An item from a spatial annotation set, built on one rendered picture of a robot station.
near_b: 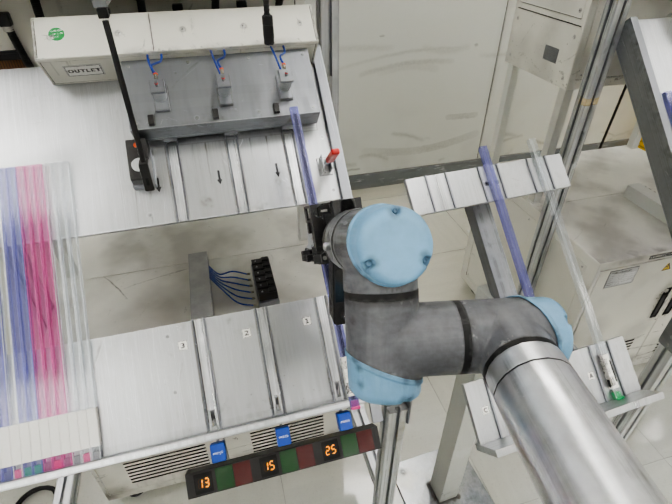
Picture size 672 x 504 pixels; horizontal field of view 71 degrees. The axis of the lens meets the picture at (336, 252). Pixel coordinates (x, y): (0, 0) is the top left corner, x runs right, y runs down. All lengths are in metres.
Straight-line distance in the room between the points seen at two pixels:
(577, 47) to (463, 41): 1.41
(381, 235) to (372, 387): 0.15
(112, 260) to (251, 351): 0.71
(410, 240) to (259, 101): 0.56
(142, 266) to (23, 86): 0.57
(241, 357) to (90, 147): 0.47
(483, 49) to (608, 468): 2.71
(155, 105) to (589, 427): 0.79
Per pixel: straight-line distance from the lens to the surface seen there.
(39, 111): 1.03
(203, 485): 0.90
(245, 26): 0.98
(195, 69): 0.95
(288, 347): 0.86
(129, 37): 0.97
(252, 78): 0.94
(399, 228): 0.42
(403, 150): 2.95
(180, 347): 0.87
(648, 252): 1.63
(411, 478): 1.62
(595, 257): 1.53
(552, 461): 0.40
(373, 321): 0.45
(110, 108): 1.00
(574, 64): 1.55
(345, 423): 0.88
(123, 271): 1.42
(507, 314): 0.49
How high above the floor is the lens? 1.44
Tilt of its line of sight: 37 degrees down
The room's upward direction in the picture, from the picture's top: straight up
